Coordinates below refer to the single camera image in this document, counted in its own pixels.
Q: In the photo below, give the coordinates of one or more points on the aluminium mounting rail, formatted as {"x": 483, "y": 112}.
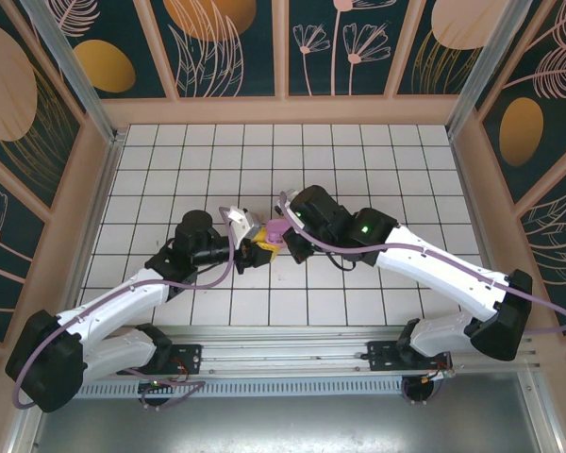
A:
{"x": 287, "y": 351}

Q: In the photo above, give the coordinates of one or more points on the dark cream circle wall panel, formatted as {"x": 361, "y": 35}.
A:
{"x": 9, "y": 94}
{"x": 434, "y": 71}

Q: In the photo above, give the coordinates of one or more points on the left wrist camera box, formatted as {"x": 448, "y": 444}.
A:
{"x": 252, "y": 221}

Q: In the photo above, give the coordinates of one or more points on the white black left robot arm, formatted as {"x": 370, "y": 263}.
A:
{"x": 122, "y": 295}

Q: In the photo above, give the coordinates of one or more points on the pink earbud charging case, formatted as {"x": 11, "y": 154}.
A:
{"x": 276, "y": 229}

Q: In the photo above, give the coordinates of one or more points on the aluminium side rail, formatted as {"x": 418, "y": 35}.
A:
{"x": 96, "y": 212}
{"x": 474, "y": 212}

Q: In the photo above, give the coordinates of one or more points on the aluminium corner post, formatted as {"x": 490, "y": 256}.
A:
{"x": 476, "y": 71}
{"x": 80, "y": 71}

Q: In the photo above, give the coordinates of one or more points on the dark pink flower wall panel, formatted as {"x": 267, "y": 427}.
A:
{"x": 321, "y": 71}
{"x": 4, "y": 245}

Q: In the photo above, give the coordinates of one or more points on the dark orange circle leaf panel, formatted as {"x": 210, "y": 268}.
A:
{"x": 207, "y": 19}

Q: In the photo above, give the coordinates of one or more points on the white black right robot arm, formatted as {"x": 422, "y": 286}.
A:
{"x": 429, "y": 269}

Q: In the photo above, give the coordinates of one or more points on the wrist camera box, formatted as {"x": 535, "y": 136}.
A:
{"x": 290, "y": 194}
{"x": 252, "y": 221}

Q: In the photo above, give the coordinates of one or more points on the dark feather oval wall panel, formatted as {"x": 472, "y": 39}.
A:
{"x": 521, "y": 132}

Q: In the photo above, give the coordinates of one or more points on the grey metal base sheet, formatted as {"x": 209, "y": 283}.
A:
{"x": 287, "y": 424}

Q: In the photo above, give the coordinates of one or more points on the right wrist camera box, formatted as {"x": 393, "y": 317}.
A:
{"x": 290, "y": 194}

